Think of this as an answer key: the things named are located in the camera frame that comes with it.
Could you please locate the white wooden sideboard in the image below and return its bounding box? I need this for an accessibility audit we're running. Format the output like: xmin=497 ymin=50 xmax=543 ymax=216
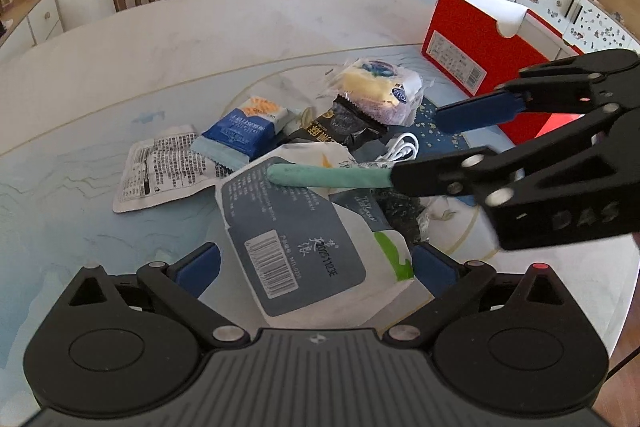
xmin=0 ymin=0 xmax=66 ymax=62

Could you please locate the white snack packet black text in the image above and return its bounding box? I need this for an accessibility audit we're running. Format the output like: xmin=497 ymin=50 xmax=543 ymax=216
xmin=112 ymin=124 xmax=223 ymax=214

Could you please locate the blue cracker packet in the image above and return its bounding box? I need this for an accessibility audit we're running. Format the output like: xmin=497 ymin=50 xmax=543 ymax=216
xmin=192 ymin=96 xmax=292 ymax=168

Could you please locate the large white grey-label pouch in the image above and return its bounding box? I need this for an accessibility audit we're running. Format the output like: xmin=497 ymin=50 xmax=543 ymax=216
xmin=215 ymin=142 xmax=416 ymax=328

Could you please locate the clear yellow cake packet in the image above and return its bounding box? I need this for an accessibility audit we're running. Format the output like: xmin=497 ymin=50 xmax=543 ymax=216
xmin=320 ymin=57 xmax=425 ymax=128

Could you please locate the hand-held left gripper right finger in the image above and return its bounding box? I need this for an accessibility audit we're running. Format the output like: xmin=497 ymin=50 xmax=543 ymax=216
xmin=382 ymin=243 xmax=566 ymax=350

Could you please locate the white coiled cable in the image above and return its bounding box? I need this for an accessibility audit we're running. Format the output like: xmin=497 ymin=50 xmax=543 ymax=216
xmin=372 ymin=133 xmax=421 ymax=168

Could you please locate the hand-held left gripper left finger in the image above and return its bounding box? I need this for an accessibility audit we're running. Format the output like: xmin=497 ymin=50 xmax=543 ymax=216
xmin=70 ymin=243 xmax=251 ymax=350

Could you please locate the red cardboard box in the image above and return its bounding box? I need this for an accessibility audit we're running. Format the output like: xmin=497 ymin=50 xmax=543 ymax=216
xmin=420 ymin=0 xmax=596 ymax=145

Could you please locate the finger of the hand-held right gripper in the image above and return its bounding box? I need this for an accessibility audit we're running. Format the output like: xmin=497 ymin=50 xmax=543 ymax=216
xmin=268 ymin=104 xmax=622 ymax=204
xmin=434 ymin=48 xmax=640 ymax=134

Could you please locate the clear bag of dark tea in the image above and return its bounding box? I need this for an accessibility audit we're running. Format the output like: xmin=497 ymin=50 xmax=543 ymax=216
xmin=380 ymin=192 xmax=481 ymax=248

